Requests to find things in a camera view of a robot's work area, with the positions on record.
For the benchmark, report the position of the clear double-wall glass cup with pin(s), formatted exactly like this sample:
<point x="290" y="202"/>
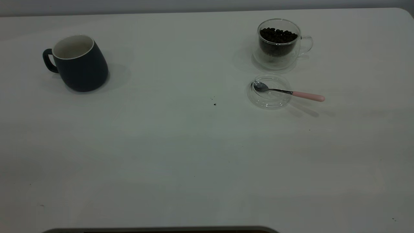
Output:
<point x="263" y="60"/>

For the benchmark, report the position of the roasted coffee beans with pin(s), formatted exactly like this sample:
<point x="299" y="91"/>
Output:
<point x="278" y="37"/>

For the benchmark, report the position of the clear round glass lid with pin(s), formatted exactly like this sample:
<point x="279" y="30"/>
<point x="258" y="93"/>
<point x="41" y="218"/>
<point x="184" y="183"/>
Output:
<point x="270" y="100"/>

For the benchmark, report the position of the dark grey ceramic mug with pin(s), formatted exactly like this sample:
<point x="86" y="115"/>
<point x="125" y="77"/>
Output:
<point x="84" y="72"/>

